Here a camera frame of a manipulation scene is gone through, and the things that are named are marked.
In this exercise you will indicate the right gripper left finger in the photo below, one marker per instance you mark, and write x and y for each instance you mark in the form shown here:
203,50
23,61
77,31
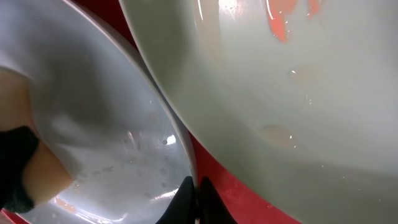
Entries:
182,209

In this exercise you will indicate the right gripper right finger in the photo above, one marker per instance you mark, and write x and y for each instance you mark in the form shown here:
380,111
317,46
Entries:
211,207

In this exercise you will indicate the light blue plate front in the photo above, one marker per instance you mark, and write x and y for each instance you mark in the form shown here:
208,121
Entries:
96,107

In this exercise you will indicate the light blue plate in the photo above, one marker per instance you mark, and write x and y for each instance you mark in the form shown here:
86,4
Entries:
96,107
297,99

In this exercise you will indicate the green and yellow sponge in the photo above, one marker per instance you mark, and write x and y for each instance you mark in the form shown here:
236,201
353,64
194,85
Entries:
31,174

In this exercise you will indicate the red plastic tray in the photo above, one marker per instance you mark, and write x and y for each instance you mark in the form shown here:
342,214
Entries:
243,204

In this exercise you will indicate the light blue plate right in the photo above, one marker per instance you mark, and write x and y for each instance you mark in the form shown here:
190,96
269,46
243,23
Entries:
297,99

